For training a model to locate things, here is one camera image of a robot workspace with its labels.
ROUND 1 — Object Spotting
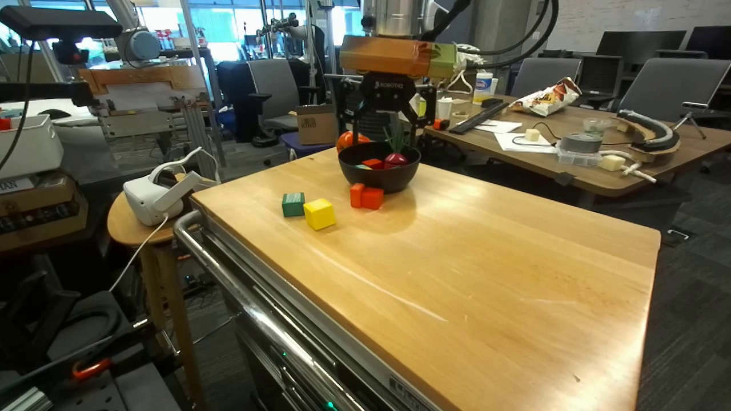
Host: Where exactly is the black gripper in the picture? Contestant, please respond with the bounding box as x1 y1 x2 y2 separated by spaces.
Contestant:
355 74 441 146

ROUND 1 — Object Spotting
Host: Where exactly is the magenta toy radish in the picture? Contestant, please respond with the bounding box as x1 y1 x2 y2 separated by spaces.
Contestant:
385 122 414 169

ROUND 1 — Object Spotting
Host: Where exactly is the black bowl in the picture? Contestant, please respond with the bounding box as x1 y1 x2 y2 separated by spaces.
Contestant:
337 141 424 196

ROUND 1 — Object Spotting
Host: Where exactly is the yellow cube block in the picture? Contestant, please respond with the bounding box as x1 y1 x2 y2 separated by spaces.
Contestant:
301 196 338 233

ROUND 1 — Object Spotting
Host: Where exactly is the green cube block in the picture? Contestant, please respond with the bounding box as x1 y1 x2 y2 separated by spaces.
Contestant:
278 189 308 219

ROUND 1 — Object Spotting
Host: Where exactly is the black office chair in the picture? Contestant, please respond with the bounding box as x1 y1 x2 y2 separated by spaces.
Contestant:
326 71 366 144

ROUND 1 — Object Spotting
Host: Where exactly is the cardboard box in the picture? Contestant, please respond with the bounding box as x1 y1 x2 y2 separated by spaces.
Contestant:
294 102 340 148

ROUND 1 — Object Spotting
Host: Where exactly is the long black bar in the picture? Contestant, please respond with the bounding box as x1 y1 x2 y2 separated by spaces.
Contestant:
449 98 513 138

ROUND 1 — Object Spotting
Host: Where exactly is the white paper sheet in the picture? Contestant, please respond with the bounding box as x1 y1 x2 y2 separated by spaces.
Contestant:
475 119 527 138
492 127 567 156

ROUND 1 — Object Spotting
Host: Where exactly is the dark blue office chair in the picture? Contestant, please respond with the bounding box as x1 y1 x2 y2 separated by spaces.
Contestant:
216 60 266 146

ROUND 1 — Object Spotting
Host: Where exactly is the chips bag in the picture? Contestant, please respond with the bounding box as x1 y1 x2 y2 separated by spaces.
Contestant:
523 76 585 119

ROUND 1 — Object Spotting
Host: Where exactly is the clear plastic container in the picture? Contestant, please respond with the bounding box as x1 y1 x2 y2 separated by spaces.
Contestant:
557 127 611 165

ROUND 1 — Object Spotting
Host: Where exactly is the small white desk gadget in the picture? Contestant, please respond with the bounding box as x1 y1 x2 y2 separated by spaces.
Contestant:
597 150 659 184

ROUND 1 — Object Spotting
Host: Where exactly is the white VR headset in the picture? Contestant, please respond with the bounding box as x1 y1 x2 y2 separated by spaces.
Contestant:
121 144 224 228

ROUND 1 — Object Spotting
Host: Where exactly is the grey metal tool cart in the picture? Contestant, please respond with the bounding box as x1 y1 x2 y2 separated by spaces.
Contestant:
171 208 452 411

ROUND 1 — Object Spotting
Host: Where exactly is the wooden shelf unit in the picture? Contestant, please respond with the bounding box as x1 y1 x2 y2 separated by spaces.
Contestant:
77 61 213 174

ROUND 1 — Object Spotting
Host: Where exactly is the curved headband device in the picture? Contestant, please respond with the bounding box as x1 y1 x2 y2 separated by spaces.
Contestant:
614 106 684 156

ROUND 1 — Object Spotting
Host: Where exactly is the black monitor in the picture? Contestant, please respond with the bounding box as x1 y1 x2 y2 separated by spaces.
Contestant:
597 27 690 60

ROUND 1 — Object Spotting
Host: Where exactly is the grey mesh office chair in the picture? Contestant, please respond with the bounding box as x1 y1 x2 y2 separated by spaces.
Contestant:
614 53 731 127

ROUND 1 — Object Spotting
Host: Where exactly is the round wooden stool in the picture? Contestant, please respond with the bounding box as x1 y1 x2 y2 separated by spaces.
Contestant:
105 189 211 411

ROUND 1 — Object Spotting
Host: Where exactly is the wooden office desk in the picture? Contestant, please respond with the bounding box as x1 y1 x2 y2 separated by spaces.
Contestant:
420 78 731 201

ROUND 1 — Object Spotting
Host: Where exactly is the black flat overhead panel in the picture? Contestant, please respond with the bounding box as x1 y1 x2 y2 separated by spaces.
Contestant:
0 3 123 40

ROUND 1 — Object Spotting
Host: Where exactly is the white box device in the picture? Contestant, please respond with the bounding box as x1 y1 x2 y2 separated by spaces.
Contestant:
0 111 67 183

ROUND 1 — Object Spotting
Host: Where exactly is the orange clamp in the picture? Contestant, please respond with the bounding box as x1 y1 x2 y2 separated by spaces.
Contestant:
72 357 114 383

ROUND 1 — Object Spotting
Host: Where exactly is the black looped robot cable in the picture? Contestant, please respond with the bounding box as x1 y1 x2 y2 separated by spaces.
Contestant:
426 0 563 71

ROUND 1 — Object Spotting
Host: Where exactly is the chrome cart handle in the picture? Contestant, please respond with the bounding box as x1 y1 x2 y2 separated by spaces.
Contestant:
171 208 368 411

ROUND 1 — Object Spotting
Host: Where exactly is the white cable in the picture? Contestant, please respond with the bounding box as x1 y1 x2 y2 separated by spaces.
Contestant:
105 212 173 295

